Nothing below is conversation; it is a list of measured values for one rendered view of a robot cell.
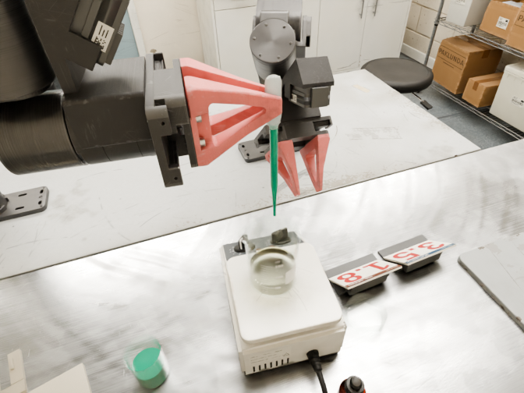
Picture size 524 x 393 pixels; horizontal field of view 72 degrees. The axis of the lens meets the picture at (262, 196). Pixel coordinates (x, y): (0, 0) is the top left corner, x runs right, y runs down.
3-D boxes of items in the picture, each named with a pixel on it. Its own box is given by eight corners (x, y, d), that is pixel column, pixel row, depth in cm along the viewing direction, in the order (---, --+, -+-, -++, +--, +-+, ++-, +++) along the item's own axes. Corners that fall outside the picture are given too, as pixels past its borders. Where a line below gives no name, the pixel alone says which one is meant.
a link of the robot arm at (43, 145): (80, 58, 26) (-23, 69, 25) (67, 92, 22) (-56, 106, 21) (109, 137, 31) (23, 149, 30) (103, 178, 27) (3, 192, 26)
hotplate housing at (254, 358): (220, 256, 59) (214, 222, 53) (296, 240, 61) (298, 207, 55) (246, 399, 43) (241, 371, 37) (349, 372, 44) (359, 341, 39)
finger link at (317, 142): (344, 183, 49) (326, 119, 50) (297, 193, 47) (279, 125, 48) (323, 192, 56) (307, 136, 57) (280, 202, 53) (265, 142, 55)
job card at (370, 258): (323, 272, 56) (325, 256, 53) (372, 254, 58) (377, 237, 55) (345, 305, 51) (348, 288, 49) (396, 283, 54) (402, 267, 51)
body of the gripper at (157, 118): (168, 49, 30) (74, 58, 28) (175, 107, 22) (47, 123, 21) (182, 118, 34) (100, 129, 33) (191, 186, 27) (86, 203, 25)
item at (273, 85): (266, 126, 31) (264, 76, 28) (281, 124, 31) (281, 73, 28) (267, 130, 30) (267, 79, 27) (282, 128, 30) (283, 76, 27)
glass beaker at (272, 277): (298, 260, 47) (301, 214, 42) (299, 303, 42) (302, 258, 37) (246, 258, 48) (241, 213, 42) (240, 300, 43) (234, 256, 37)
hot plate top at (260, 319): (225, 261, 48) (224, 257, 47) (310, 244, 50) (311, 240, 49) (242, 346, 39) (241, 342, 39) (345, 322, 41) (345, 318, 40)
